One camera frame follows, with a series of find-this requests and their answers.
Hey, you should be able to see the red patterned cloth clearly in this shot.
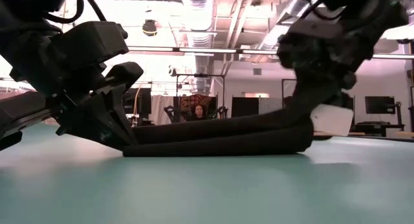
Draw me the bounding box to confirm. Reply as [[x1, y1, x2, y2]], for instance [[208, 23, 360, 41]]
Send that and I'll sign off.
[[179, 93, 213, 117]]

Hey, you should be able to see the person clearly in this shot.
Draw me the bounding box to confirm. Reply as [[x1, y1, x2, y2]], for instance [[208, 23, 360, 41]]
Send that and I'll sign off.
[[190, 103, 210, 122]]

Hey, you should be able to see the black computer monitor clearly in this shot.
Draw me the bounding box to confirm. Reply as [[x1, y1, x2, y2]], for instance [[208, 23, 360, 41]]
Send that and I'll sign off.
[[364, 95, 396, 115]]

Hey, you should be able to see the green table mat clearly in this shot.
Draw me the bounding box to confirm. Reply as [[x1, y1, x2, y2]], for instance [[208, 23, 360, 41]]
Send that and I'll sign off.
[[0, 122, 414, 224]]

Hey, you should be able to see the black metal frame stand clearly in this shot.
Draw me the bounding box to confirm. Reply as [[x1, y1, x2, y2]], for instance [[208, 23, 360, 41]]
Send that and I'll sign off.
[[175, 73, 226, 120]]

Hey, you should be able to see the long overhead light bar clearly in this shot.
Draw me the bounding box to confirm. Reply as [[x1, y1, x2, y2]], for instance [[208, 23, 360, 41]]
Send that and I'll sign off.
[[127, 45, 414, 60]]

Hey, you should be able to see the black hanging dome lamp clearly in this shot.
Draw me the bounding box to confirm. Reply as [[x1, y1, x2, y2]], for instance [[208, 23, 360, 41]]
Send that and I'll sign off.
[[142, 19, 158, 37]]

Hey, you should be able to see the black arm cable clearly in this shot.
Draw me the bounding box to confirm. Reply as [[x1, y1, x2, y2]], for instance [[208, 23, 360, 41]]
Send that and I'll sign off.
[[43, 0, 107, 24]]

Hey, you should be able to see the black divider panel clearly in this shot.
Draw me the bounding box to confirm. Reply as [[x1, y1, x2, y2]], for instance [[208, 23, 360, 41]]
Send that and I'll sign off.
[[231, 96, 259, 118]]

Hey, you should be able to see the black towel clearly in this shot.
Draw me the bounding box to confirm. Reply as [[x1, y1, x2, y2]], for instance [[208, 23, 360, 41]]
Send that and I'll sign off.
[[122, 104, 354, 158]]

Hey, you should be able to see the white curtain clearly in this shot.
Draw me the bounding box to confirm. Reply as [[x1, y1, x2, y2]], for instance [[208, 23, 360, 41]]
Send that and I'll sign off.
[[151, 94, 175, 126]]

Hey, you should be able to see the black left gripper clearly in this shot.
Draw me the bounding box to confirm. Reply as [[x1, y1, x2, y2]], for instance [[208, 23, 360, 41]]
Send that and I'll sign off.
[[0, 21, 145, 152]]

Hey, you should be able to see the silver ventilation duct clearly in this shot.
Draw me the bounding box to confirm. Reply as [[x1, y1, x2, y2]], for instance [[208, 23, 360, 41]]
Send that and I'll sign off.
[[179, 0, 217, 95], [252, 0, 311, 63]]

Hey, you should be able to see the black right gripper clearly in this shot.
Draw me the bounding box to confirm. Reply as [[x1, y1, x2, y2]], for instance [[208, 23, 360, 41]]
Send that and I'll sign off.
[[277, 21, 373, 117]]

